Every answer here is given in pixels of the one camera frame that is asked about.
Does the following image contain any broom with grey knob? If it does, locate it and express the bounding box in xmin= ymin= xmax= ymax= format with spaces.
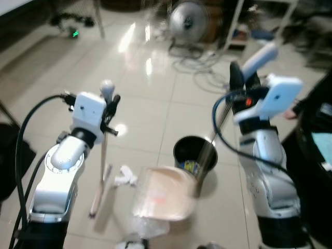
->
xmin=89 ymin=79 xmax=116 ymax=219

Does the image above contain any pink long-handled dustpan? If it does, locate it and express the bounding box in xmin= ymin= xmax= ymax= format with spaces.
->
xmin=132 ymin=41 xmax=281 ymax=222

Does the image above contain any grey floor fan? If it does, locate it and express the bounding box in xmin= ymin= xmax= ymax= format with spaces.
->
xmin=168 ymin=0 xmax=211 ymax=59

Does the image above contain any blue item on shelf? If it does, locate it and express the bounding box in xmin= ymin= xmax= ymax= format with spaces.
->
xmin=251 ymin=30 xmax=276 ymax=43

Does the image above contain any crumpled white paper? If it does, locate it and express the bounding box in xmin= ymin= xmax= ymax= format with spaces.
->
xmin=114 ymin=165 xmax=139 ymax=188

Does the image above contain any small pink object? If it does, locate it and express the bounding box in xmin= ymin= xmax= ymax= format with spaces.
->
xmin=289 ymin=105 xmax=308 ymax=120

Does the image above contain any white metal shelf rack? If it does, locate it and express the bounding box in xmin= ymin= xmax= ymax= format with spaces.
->
xmin=222 ymin=0 xmax=299 ymax=53

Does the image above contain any black round waste bin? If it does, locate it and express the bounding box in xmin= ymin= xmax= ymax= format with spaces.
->
xmin=173 ymin=135 xmax=219 ymax=180

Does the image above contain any teal cloth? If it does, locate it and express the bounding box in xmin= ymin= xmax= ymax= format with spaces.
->
xmin=310 ymin=132 xmax=332 ymax=165

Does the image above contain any grey metal table leg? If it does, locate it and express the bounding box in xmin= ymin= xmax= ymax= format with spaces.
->
xmin=92 ymin=0 xmax=106 ymax=40

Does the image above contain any yellow blue packet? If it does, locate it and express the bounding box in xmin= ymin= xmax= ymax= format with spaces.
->
xmin=184 ymin=160 xmax=201 ymax=175

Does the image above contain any black device with green light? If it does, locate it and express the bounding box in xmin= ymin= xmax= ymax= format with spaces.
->
xmin=50 ymin=12 xmax=97 ymax=40

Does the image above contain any clear crumpled plastic wrap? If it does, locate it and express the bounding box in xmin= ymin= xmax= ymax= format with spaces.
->
xmin=130 ymin=217 xmax=157 ymax=240

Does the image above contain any black bag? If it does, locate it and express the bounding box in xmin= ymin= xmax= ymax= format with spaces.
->
xmin=0 ymin=121 xmax=37 ymax=204

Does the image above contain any black glossy table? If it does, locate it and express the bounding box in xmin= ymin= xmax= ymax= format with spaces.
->
xmin=282 ymin=72 xmax=332 ymax=249

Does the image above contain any grey robot left foot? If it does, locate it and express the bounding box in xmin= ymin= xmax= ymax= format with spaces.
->
xmin=121 ymin=236 xmax=151 ymax=249

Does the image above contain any grey robot foot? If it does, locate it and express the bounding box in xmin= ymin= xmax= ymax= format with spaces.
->
xmin=197 ymin=241 xmax=224 ymax=249
xmin=121 ymin=236 xmax=151 ymax=249

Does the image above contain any grey robot right foot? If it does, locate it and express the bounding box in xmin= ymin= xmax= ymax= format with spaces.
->
xmin=197 ymin=241 xmax=224 ymax=249

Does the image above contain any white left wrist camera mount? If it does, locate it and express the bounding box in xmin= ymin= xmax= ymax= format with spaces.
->
xmin=71 ymin=92 xmax=107 ymax=131

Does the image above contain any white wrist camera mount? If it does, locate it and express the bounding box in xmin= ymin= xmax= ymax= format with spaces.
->
xmin=71 ymin=92 xmax=107 ymax=131
xmin=233 ymin=75 xmax=304 ymax=126

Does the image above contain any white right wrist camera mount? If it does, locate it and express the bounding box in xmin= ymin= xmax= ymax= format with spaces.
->
xmin=233 ymin=75 xmax=304 ymax=126

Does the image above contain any white floor cable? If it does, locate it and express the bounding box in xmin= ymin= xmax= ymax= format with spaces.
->
xmin=170 ymin=48 xmax=235 ymax=90

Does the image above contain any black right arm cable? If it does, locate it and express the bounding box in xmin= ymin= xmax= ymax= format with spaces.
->
xmin=212 ymin=92 xmax=299 ymax=183

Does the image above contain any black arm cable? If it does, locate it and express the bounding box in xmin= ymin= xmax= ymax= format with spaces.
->
xmin=212 ymin=92 xmax=299 ymax=183
xmin=8 ymin=93 xmax=78 ymax=249

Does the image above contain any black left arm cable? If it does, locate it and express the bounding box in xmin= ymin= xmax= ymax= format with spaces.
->
xmin=8 ymin=93 xmax=78 ymax=249

